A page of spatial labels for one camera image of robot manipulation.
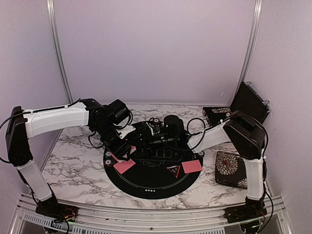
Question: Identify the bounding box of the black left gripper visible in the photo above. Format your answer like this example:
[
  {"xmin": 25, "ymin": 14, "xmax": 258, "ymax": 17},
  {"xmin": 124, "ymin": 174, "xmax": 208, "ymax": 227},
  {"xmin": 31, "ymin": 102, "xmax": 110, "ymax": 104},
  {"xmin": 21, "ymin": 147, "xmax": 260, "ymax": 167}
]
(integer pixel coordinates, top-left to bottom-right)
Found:
[{"xmin": 94, "ymin": 122, "xmax": 132, "ymax": 161}]

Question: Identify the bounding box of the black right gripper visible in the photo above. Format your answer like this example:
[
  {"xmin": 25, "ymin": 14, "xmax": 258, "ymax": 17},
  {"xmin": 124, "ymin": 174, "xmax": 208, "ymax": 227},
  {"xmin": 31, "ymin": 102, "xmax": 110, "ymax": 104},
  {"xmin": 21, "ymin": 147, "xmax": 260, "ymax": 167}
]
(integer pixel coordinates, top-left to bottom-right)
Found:
[{"xmin": 128, "ymin": 130, "xmax": 176, "ymax": 157}]

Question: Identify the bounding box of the green chip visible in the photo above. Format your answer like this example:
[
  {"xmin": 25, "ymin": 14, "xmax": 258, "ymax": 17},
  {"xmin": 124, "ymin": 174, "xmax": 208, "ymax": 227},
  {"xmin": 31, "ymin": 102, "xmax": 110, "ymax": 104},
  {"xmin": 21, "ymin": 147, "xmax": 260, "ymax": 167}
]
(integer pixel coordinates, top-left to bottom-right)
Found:
[{"xmin": 104, "ymin": 152, "xmax": 112, "ymax": 159}]

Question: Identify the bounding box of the red triangle all-in marker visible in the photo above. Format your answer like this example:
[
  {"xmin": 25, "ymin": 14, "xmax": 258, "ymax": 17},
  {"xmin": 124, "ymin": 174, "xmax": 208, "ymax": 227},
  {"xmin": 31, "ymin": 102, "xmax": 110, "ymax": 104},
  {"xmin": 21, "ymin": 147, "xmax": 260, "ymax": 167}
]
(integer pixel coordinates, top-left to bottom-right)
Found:
[{"xmin": 166, "ymin": 165, "xmax": 181, "ymax": 178}]

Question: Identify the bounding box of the red playing card deck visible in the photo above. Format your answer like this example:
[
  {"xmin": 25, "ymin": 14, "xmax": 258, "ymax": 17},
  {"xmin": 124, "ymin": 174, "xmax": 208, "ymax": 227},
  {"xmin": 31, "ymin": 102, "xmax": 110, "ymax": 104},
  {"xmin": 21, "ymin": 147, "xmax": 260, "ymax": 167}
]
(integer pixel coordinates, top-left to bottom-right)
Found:
[{"xmin": 109, "ymin": 146, "xmax": 136, "ymax": 162}]

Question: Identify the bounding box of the red card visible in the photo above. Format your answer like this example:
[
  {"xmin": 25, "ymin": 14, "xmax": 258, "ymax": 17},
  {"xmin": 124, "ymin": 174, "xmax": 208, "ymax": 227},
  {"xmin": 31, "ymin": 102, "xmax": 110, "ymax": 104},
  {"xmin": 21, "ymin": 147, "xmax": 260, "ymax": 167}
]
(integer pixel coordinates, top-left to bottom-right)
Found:
[
  {"xmin": 182, "ymin": 159, "xmax": 202, "ymax": 174},
  {"xmin": 114, "ymin": 159, "xmax": 136, "ymax": 174}
]

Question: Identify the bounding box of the red chip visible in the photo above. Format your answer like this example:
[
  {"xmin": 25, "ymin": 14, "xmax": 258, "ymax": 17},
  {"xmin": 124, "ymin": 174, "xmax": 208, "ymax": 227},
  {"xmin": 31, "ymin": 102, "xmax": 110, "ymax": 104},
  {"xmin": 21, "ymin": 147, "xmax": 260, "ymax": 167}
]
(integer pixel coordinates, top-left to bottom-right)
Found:
[{"xmin": 104, "ymin": 159, "xmax": 113, "ymax": 167}]

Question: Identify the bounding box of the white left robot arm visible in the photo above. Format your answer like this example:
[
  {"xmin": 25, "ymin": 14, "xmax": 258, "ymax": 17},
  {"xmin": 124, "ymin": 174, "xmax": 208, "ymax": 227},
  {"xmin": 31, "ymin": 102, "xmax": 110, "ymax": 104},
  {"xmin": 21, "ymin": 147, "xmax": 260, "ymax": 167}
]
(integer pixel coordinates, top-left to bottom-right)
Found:
[{"xmin": 3, "ymin": 98, "xmax": 135, "ymax": 217}]

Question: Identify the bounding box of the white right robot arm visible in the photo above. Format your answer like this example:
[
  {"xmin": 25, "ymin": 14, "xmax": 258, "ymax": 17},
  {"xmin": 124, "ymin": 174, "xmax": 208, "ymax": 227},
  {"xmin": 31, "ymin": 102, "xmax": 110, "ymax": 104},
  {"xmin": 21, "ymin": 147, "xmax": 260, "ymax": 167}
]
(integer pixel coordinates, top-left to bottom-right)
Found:
[{"xmin": 128, "ymin": 111, "xmax": 268, "ymax": 218}]

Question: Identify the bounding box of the round black poker mat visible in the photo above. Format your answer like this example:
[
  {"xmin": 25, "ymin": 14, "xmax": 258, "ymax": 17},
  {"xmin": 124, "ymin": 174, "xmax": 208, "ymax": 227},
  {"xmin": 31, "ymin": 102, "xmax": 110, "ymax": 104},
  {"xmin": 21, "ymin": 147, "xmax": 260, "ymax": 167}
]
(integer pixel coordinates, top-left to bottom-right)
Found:
[{"xmin": 104, "ymin": 147, "xmax": 203, "ymax": 199}]

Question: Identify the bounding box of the floral patterned pouch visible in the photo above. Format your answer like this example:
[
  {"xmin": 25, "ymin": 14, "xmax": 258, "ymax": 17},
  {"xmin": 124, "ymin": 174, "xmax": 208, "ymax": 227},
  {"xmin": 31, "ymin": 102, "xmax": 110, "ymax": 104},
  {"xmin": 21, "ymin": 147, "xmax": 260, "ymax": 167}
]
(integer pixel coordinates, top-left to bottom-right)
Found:
[{"xmin": 215, "ymin": 151, "xmax": 247, "ymax": 189}]

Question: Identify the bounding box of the black poker chip case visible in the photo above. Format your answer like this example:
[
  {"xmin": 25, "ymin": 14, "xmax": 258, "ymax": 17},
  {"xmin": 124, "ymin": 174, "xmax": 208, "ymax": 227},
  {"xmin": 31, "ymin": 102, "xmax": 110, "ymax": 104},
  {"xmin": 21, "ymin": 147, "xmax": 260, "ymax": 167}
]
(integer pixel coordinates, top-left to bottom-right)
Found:
[{"xmin": 203, "ymin": 82, "xmax": 270, "ymax": 126}]

